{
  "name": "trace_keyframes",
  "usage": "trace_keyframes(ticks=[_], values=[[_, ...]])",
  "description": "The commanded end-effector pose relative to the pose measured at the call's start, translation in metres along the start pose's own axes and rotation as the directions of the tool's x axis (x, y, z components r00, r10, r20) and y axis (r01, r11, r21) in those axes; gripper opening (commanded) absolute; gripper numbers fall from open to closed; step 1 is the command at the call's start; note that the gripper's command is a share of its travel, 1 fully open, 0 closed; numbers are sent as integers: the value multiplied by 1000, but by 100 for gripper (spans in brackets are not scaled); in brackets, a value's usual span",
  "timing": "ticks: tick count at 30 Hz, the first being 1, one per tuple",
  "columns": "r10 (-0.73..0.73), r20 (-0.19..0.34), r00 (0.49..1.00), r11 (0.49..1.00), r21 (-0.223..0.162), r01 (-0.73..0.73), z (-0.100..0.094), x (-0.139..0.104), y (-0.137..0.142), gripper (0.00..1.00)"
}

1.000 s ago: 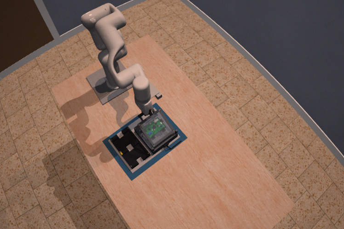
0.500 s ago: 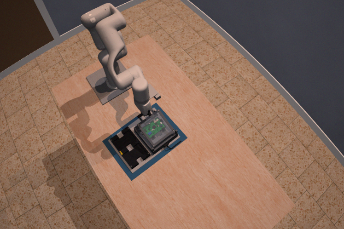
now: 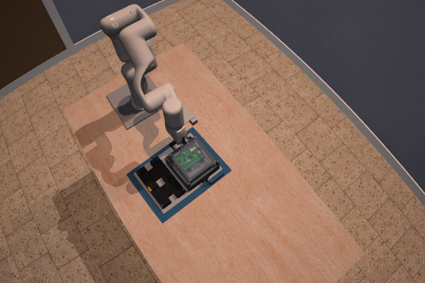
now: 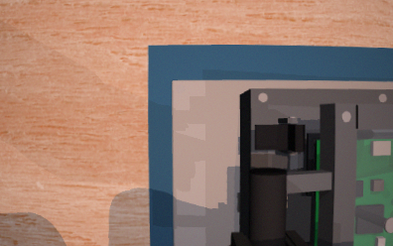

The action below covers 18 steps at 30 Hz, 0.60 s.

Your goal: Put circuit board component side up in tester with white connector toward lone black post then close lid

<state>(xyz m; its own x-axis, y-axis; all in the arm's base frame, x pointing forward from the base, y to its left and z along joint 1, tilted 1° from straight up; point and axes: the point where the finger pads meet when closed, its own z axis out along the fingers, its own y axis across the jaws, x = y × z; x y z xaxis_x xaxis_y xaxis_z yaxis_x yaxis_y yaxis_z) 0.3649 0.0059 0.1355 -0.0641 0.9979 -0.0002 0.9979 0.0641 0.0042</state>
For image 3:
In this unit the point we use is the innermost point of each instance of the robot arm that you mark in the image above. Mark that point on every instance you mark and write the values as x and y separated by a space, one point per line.
134 29

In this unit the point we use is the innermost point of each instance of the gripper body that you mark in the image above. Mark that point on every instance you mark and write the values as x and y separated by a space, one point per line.
179 133

